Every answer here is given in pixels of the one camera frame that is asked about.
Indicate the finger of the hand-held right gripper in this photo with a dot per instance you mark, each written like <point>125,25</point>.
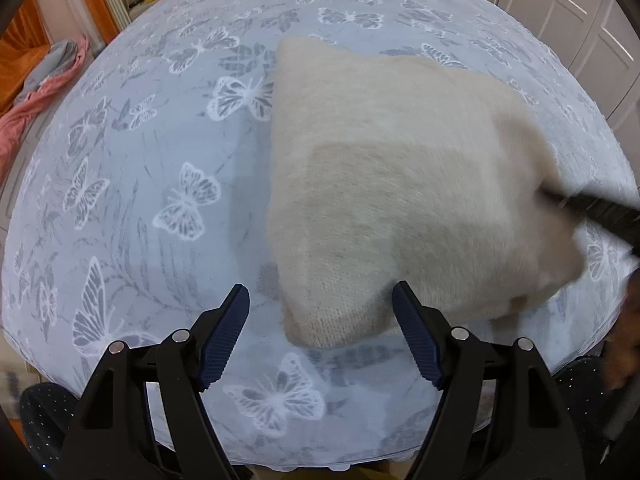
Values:
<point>600,212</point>

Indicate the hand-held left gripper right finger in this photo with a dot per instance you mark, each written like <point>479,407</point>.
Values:
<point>420,342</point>

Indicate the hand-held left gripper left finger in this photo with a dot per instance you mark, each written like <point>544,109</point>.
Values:
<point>225,342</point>

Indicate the cream sweater with black hearts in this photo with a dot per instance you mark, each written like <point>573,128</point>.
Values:
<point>390,185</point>

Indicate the person's right forearm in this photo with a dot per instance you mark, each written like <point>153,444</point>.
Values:
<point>622,330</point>

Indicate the black sparkly slipper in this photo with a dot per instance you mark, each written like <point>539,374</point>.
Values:
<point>580,385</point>
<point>45,420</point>

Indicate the grey butterfly print bedspread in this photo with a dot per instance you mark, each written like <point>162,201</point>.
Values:
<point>150,160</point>

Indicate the white wardrobe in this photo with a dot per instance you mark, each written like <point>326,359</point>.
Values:
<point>575,10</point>

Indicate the pink blanket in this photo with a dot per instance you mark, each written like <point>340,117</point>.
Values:
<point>30,110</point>

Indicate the grey blanket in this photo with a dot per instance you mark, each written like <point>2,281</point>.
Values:
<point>50,65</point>

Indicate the orange curtain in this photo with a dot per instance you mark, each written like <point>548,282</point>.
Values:
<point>20,40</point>

